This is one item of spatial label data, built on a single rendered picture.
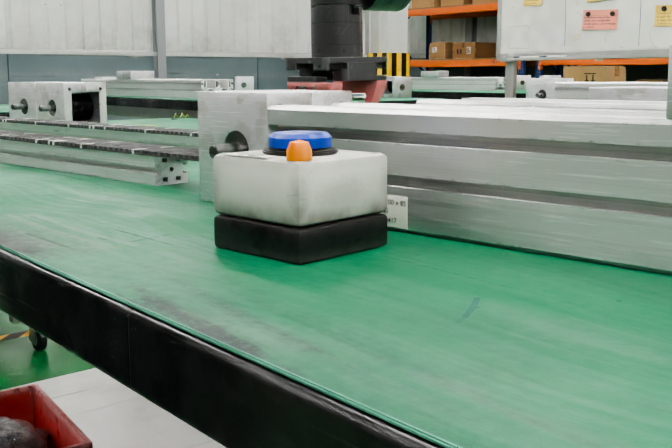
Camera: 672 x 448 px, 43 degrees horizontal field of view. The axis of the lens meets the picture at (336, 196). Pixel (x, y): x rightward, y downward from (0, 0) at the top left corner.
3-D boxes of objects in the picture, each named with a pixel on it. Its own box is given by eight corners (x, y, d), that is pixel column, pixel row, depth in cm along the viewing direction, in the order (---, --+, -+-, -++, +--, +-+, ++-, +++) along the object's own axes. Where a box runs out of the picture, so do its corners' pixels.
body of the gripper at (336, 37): (389, 73, 96) (389, 6, 95) (326, 75, 89) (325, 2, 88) (347, 73, 100) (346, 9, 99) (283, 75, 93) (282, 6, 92)
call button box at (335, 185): (212, 247, 54) (210, 149, 53) (319, 227, 61) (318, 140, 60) (299, 266, 49) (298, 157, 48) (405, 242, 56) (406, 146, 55)
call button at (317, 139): (255, 162, 54) (255, 131, 53) (301, 158, 57) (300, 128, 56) (299, 167, 51) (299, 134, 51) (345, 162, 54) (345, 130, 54)
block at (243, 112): (177, 203, 73) (173, 91, 71) (283, 189, 82) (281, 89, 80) (245, 215, 67) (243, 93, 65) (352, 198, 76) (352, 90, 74)
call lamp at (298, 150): (281, 160, 49) (280, 139, 49) (299, 158, 51) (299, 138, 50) (298, 161, 48) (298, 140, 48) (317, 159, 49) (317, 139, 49)
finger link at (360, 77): (389, 145, 97) (388, 61, 96) (346, 150, 92) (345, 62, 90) (345, 141, 102) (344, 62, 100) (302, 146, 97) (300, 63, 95)
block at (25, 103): (-2, 130, 169) (-4, 82, 168) (50, 127, 178) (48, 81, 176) (25, 132, 163) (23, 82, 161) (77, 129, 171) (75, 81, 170)
